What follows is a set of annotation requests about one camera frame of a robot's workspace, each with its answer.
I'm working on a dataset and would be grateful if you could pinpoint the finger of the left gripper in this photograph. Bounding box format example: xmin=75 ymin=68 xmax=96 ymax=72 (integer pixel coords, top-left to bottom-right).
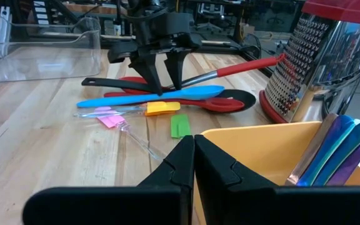
xmin=128 ymin=55 xmax=164 ymax=96
xmin=163 ymin=49 xmax=189 ymax=91

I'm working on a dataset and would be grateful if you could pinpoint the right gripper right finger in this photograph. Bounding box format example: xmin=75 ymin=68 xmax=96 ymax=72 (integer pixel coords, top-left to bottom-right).
xmin=194 ymin=134 xmax=360 ymax=225

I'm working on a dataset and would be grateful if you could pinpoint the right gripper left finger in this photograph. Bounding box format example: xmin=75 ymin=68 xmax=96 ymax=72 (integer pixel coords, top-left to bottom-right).
xmin=22 ymin=134 xmax=196 ymax=225

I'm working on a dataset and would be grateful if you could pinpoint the blue silicone spoon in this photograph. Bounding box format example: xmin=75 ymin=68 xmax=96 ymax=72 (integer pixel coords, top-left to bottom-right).
xmin=76 ymin=84 xmax=226 ymax=109

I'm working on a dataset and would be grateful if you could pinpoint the yellow mini spatula clear handle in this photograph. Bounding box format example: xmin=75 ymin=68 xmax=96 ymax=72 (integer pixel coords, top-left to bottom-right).
xmin=72 ymin=101 xmax=181 ymax=119

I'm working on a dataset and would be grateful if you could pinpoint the orange mini spatula clear handle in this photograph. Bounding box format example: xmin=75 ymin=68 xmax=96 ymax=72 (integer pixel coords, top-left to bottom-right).
xmin=144 ymin=109 xmax=170 ymax=118

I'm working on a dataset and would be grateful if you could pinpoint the yellow-orange plastic bin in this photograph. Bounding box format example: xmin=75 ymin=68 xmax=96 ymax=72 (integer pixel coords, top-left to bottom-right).
xmin=193 ymin=121 xmax=360 ymax=225

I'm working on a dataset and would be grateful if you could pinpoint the green mini spatula clear handle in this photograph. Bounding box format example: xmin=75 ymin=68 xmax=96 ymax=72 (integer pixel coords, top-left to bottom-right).
xmin=170 ymin=113 xmax=192 ymax=139

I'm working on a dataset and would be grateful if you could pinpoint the red silicone spoon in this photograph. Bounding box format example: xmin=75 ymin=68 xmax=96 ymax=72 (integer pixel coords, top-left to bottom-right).
xmin=103 ymin=90 xmax=246 ymax=113

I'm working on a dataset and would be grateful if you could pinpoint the pink mini spatula clear handle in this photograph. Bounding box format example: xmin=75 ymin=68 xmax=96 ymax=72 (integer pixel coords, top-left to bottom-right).
xmin=94 ymin=106 xmax=168 ymax=162

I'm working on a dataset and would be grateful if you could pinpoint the red spatula steel shaft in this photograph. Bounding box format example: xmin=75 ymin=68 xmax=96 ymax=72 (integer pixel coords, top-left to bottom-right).
xmin=119 ymin=52 xmax=287 ymax=94

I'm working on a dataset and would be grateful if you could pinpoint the iridescent rainbow cutlery piece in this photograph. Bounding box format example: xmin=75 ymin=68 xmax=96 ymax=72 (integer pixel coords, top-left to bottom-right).
xmin=312 ymin=121 xmax=360 ymax=188
xmin=297 ymin=114 xmax=356 ymax=188
xmin=285 ymin=112 xmax=339 ymax=186
xmin=326 ymin=124 xmax=360 ymax=188

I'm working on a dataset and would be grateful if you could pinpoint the steel box grater red trim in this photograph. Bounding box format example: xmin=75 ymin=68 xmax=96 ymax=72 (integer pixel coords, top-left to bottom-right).
xmin=259 ymin=0 xmax=360 ymax=124

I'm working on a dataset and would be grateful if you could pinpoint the clear plastic bin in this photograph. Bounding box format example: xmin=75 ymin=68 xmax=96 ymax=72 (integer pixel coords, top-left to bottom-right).
xmin=0 ymin=12 xmax=102 ymax=83

